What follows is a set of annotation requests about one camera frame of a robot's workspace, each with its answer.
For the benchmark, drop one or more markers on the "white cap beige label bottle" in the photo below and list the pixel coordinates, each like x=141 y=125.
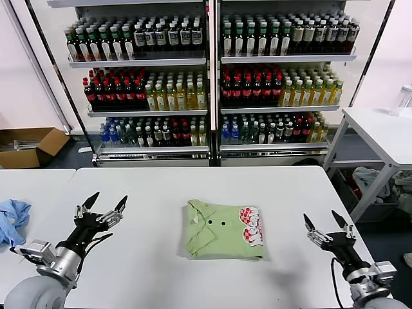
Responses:
x=309 y=33
x=298 y=33

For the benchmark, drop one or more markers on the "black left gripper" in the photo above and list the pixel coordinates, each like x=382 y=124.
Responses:
x=85 y=230

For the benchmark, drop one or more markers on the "black rounded object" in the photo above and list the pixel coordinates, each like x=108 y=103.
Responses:
x=305 y=162

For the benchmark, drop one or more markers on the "crumpled light blue cloth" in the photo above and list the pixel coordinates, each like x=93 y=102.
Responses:
x=13 y=225

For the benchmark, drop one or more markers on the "green polo shirt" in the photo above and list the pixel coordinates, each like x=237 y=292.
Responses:
x=222 y=238

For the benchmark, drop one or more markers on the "grey crumpled garment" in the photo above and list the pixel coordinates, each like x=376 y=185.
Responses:
x=365 y=177

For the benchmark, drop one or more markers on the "green cap tea bottle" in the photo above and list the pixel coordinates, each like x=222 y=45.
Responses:
x=262 y=42
x=117 y=47
x=128 y=47
x=239 y=42
x=286 y=42
x=250 y=42
x=228 y=42
x=106 y=47
x=72 y=48
x=94 y=48
x=274 y=42
x=83 y=48

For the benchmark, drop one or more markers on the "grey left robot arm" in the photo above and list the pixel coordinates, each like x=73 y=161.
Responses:
x=32 y=293

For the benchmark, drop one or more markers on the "white cap blue label bottle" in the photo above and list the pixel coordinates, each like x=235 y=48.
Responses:
x=139 y=38
x=343 y=33
x=150 y=38
x=331 y=33
x=160 y=38
x=196 y=37
x=320 y=33
x=353 y=33
x=173 y=38
x=185 y=38

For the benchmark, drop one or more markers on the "bundle of metal rods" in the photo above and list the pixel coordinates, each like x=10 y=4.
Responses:
x=19 y=145

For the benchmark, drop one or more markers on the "white side table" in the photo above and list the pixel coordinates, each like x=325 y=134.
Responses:
x=380 y=128

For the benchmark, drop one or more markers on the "red cap cola bottle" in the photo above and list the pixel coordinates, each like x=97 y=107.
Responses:
x=277 y=93
x=227 y=93
x=89 y=95
x=257 y=93
x=247 y=93
x=140 y=94
x=130 y=94
x=267 y=93
x=186 y=136
x=109 y=94
x=297 y=132
x=176 y=136
x=237 y=93
x=306 y=132
x=120 y=94
x=99 y=94

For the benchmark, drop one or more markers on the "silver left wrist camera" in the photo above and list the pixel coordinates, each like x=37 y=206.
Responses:
x=37 y=251

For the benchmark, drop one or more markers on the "small white floor object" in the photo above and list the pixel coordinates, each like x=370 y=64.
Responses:
x=84 y=150

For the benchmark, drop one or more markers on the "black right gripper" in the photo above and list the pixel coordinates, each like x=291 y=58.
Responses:
x=344 y=248

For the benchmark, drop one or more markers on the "beverage shelf unit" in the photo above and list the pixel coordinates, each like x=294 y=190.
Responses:
x=138 y=62
x=289 y=59

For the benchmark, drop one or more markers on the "yellow tea bottle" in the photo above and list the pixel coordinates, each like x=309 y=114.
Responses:
x=336 y=95
x=323 y=134
x=317 y=96
x=151 y=99
x=307 y=96
x=193 y=138
x=201 y=99
x=160 y=99
x=181 y=99
x=326 y=96
x=191 y=99
x=171 y=99
x=202 y=138
x=296 y=96
x=286 y=96
x=315 y=133

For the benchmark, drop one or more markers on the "white shoe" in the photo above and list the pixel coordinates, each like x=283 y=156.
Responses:
x=408 y=259

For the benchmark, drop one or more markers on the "pale green crumpled garment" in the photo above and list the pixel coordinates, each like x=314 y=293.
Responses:
x=404 y=193

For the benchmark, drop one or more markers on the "blue drink bottle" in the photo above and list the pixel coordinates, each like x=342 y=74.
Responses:
x=235 y=136
x=225 y=136
x=104 y=138
x=113 y=138

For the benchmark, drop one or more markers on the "open glass cabinet door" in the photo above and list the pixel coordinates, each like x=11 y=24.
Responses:
x=39 y=48
x=368 y=38

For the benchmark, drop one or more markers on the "green water bottle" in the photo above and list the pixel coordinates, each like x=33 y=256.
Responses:
x=122 y=138
x=130 y=139
x=254 y=135
x=245 y=135

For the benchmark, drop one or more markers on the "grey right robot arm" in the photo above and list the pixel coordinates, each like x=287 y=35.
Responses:
x=367 y=281

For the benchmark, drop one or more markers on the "dark drink bottle white cap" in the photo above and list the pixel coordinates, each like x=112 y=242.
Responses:
x=288 y=133
x=149 y=139
x=271 y=136
x=279 y=133
x=262 y=136
x=166 y=138
x=140 y=139
x=158 y=138

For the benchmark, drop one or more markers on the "clear plastic jar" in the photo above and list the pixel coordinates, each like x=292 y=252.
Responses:
x=400 y=103

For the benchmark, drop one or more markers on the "red fabric item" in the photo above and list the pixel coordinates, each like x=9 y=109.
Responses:
x=355 y=191

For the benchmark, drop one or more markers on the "grey storage bin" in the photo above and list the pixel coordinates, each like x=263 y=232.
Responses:
x=376 y=210

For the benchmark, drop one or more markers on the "brown cardboard box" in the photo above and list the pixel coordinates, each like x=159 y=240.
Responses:
x=19 y=159

